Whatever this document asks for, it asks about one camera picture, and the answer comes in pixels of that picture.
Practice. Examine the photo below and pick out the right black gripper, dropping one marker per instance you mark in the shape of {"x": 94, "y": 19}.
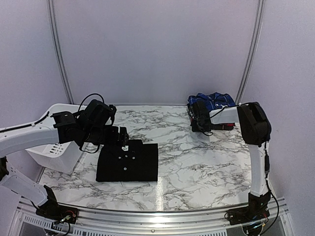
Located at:
{"x": 195, "y": 129}

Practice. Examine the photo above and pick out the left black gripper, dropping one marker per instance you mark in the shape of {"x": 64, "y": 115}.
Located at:
{"x": 112, "y": 140}

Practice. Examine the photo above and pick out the red black plaid shirt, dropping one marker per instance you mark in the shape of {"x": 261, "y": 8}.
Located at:
{"x": 223, "y": 126}

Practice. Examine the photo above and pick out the blue plaid shirt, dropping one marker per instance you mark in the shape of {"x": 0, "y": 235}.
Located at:
{"x": 212, "y": 101}

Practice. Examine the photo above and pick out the black long sleeve shirt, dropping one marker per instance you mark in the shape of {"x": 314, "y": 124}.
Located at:
{"x": 134, "y": 162}

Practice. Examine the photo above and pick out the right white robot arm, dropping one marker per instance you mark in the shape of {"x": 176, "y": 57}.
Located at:
{"x": 256, "y": 131}

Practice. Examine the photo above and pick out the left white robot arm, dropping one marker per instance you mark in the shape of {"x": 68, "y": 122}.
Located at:
{"x": 93, "y": 124}

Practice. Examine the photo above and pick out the white plastic laundry basket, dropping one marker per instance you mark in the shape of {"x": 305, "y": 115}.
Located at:
{"x": 58, "y": 157}

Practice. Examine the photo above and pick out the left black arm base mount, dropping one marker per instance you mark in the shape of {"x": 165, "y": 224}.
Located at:
{"x": 58, "y": 212}

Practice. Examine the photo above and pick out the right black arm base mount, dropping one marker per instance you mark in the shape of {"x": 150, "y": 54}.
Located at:
{"x": 244, "y": 214}

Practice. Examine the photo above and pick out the aluminium table front rail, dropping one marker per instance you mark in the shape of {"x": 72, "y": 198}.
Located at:
{"x": 100, "y": 222}

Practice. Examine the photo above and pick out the right aluminium wall profile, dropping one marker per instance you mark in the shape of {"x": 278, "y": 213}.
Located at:
{"x": 252, "y": 49}

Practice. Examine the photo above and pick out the aluminium wall profile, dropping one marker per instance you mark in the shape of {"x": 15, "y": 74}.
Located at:
{"x": 252, "y": 49}
{"x": 58, "y": 50}

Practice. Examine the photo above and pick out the left aluminium wall profile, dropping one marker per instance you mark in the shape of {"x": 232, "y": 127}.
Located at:
{"x": 58, "y": 50}

